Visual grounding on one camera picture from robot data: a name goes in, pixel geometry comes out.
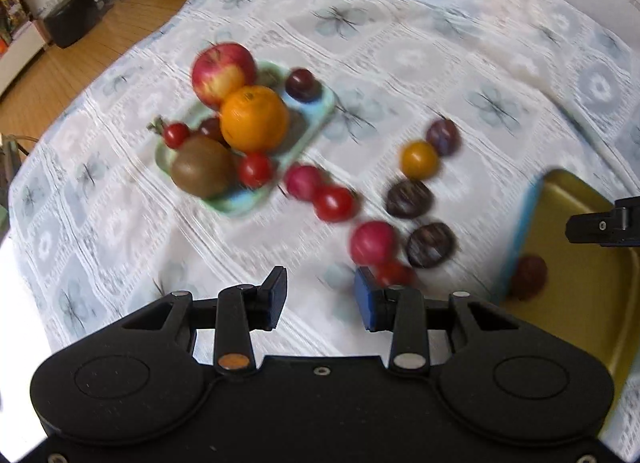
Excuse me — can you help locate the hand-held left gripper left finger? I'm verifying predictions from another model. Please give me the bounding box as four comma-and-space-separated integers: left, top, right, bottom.
120, 265, 289, 377

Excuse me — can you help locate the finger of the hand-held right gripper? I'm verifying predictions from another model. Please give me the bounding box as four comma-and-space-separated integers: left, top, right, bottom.
565, 196, 640, 248

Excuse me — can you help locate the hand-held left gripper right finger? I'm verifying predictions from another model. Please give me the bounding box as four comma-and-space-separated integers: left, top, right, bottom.
353, 266, 521, 377

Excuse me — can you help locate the gold tray with blue rim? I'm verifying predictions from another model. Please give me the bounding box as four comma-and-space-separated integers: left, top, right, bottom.
499, 168, 640, 396

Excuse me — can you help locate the dark red plum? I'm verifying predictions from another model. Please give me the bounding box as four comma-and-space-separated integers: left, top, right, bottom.
510, 254, 549, 301

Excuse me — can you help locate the red cherry tomato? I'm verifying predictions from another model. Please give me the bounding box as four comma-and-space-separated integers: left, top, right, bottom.
375, 260, 417, 289
313, 185, 357, 223
163, 122, 191, 149
237, 152, 276, 189

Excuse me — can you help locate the pink red radish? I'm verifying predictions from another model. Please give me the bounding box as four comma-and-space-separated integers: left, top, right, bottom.
349, 220, 399, 266
284, 164, 327, 202

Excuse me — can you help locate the dark brown walnut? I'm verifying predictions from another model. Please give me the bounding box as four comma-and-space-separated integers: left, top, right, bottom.
385, 179, 435, 218
406, 222, 457, 269

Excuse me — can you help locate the yellow cherry tomato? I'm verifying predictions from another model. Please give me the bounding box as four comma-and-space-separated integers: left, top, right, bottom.
400, 140, 441, 180

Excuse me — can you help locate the brown kiwi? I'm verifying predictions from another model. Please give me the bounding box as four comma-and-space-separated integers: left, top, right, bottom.
170, 135, 237, 198

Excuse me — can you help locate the light green tray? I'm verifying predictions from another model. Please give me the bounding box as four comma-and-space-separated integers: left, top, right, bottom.
154, 60, 337, 216

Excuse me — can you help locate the dark purple plum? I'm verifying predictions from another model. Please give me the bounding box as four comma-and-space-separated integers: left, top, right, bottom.
425, 118, 461, 157
198, 116, 224, 143
284, 68, 322, 103

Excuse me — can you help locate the orange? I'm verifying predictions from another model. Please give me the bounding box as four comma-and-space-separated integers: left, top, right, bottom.
219, 86, 291, 154

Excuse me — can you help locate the red apple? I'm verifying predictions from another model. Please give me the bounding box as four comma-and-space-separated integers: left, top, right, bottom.
191, 42, 259, 110

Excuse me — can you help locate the white floral tablecloth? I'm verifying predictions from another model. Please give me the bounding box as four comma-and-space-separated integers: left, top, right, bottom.
7, 0, 640, 459

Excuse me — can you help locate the black box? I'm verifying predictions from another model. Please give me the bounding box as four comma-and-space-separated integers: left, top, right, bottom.
44, 0, 105, 49

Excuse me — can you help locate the white low cabinet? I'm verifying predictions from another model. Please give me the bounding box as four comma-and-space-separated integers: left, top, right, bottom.
0, 18, 51, 96

